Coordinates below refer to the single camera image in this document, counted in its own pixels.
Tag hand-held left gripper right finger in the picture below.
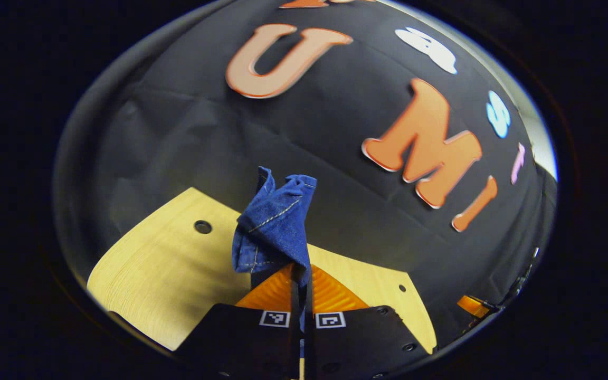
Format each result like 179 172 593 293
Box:
303 263 432 380

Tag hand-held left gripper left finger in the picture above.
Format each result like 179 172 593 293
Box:
176 263 302 380

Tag black backdrop cloth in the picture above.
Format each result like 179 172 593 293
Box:
53 0 558 349

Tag blue denim jeans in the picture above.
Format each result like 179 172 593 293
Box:
232 167 318 359

